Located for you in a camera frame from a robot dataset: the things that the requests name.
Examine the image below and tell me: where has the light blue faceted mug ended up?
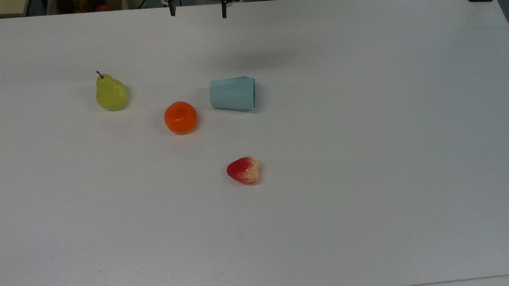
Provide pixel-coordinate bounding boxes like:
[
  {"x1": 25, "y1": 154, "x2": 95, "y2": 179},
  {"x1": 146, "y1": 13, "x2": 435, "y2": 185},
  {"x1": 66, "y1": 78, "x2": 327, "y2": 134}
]
[{"x1": 209, "y1": 76, "x2": 257, "y2": 112}]

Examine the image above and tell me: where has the orange mandarin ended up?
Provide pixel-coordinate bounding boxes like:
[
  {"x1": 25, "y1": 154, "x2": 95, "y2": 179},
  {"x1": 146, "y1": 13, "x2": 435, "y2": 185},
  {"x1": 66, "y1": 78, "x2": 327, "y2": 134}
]
[{"x1": 163, "y1": 100, "x2": 198, "y2": 136}]

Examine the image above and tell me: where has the box of toy fruit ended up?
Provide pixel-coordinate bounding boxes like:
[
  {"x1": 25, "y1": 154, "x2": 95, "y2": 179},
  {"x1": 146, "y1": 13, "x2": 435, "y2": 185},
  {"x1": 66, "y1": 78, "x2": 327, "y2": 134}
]
[{"x1": 46, "y1": 0, "x2": 130, "y2": 15}]

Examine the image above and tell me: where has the green pear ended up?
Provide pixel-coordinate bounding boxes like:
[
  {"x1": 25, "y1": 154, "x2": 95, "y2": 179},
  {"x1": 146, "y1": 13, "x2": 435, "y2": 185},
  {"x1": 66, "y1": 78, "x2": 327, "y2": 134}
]
[{"x1": 94, "y1": 70, "x2": 129, "y2": 112}]

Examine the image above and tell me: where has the red and cream peach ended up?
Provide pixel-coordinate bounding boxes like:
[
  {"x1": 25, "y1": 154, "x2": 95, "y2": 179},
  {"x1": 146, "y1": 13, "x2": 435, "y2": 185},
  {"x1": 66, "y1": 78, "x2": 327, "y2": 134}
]
[{"x1": 226, "y1": 156, "x2": 262, "y2": 186}]

